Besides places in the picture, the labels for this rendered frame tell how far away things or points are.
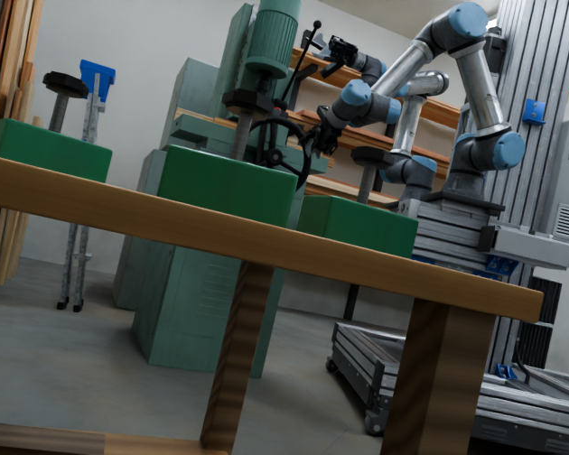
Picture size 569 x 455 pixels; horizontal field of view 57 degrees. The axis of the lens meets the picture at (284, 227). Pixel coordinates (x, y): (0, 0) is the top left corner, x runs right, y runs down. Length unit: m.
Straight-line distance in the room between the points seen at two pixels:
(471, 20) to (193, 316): 1.35
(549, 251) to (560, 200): 0.38
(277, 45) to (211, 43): 2.47
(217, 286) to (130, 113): 2.66
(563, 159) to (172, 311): 1.55
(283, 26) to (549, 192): 1.21
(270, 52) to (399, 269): 1.87
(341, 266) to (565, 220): 1.93
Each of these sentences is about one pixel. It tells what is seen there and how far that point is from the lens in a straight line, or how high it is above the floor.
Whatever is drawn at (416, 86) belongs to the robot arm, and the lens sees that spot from 2.32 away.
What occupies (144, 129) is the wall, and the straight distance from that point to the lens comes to 4.41.
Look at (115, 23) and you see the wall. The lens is 4.58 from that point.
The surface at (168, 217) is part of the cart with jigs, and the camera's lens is 0.29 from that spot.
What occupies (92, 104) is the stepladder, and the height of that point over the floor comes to 0.96.
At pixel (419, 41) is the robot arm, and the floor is 1.27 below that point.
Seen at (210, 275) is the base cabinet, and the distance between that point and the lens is 1.96.
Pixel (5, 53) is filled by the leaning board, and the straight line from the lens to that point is 3.10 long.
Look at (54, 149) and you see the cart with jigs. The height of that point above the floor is 0.56.
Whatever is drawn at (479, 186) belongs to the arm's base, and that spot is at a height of 0.87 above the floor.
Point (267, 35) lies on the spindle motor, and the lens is 2.20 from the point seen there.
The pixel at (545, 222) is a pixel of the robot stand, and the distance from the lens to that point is 2.21.
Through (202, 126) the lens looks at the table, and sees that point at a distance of 1.95.
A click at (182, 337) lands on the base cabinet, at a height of 0.11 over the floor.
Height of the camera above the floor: 0.52
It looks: 2 degrees up
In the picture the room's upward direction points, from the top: 13 degrees clockwise
